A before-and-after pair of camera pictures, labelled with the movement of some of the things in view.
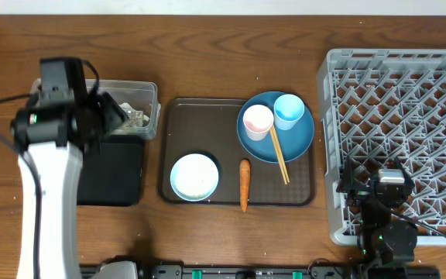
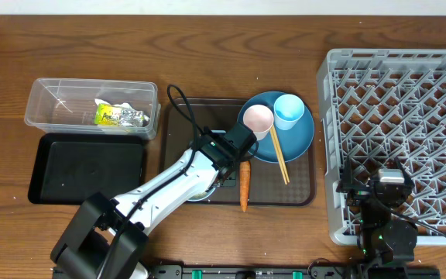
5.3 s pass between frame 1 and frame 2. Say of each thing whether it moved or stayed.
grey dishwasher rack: stayed
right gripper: stayed
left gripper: moved
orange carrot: stayed
